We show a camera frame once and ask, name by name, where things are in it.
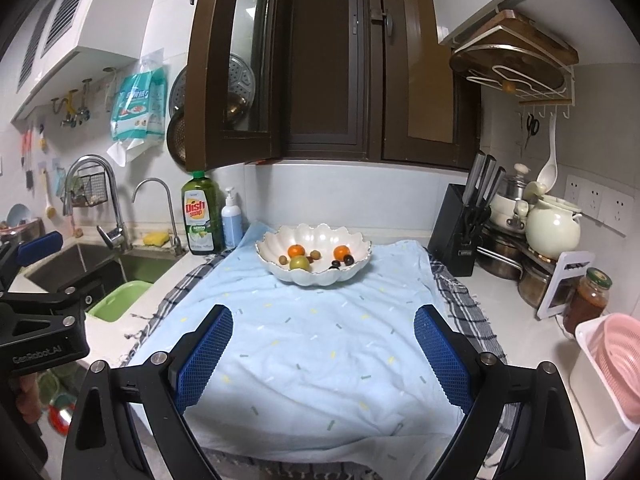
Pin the hanging paper towel package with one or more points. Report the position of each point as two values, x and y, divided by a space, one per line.
137 105

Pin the dark brown window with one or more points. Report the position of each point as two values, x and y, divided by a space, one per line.
320 60

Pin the yellow sponge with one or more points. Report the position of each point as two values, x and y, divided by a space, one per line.
156 239

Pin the pink plastic colander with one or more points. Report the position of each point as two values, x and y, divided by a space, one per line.
622 360

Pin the person's left hand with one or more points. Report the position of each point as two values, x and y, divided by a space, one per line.
29 397

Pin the black kitchen shears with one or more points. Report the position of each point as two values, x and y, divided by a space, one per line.
472 222

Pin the hanging black scissors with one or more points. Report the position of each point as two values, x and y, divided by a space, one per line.
531 127

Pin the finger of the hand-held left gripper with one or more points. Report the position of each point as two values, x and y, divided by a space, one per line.
75 302
40 247

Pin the red and green container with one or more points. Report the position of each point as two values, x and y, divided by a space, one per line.
61 412

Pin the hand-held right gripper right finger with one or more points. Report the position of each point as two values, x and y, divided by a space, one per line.
442 355

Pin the steel kitchen sink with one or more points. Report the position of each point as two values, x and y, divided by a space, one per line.
75 267

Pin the metal strainer pan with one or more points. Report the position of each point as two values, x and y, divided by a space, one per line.
176 137

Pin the blue pump soap bottle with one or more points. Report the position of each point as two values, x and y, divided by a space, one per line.
231 227

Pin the white scalloped ceramic bowl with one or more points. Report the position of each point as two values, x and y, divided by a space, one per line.
312 277

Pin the brass wall taps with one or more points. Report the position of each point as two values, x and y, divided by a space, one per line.
70 107

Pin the black knife block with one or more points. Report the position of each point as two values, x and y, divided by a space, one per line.
452 232

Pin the white vented cabinet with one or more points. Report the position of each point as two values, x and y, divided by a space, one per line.
95 5

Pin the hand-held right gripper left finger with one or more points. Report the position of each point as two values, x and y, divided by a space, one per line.
205 355

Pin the cutting board wall rack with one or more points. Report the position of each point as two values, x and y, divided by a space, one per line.
510 40

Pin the white wall outlet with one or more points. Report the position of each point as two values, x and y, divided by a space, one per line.
600 205

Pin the metal steamer plate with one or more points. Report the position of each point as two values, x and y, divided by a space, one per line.
242 85

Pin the green citrus fruit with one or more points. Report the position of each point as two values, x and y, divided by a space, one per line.
299 263

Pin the green dish soap bottle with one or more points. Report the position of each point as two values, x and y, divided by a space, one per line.
201 220

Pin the white slicer stand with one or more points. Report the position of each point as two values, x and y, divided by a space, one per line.
550 302

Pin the grey checkered cloth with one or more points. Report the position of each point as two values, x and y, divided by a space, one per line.
465 300

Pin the tall chrome faucet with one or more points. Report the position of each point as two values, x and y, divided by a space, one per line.
114 195

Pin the thin chrome faucet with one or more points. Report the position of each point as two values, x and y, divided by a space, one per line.
171 225

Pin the light blue speckled towel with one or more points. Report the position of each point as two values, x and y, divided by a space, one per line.
320 360

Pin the white ladle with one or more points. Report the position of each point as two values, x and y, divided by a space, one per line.
548 172

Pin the green plastic basin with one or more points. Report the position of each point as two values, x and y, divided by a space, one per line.
117 302

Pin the glass sauce jar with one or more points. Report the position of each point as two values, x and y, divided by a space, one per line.
585 302

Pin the orange tangerine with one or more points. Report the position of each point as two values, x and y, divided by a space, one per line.
341 252
296 249

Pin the cream ceramic pot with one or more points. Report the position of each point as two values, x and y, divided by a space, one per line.
552 230

